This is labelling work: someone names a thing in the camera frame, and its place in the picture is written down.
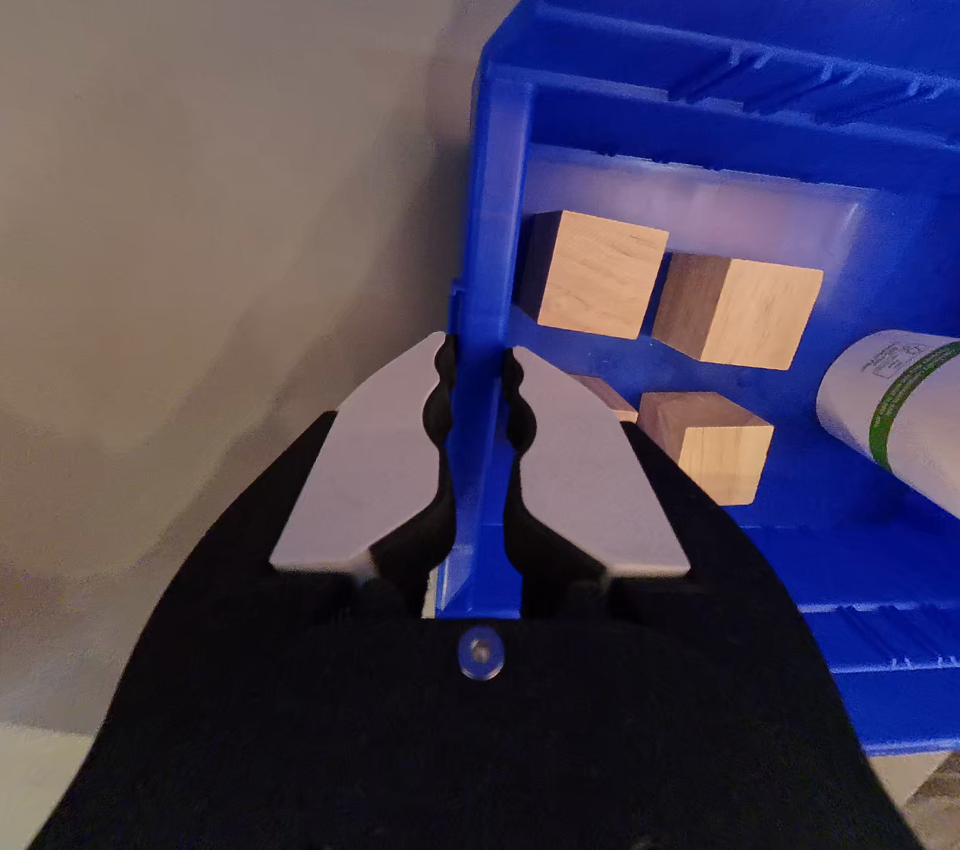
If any wooden cube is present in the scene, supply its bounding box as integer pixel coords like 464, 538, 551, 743
570, 374, 639, 425
651, 252, 825, 371
516, 210, 670, 340
637, 391, 775, 506

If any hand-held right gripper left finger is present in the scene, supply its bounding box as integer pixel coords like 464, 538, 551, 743
268, 331, 459, 617

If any blue plastic bin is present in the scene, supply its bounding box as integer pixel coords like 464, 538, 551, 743
435, 0, 960, 757

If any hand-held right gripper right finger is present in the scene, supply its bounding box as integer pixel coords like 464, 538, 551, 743
501, 346, 693, 617

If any white paper cup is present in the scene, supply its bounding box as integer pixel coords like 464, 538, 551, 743
816, 330, 960, 520

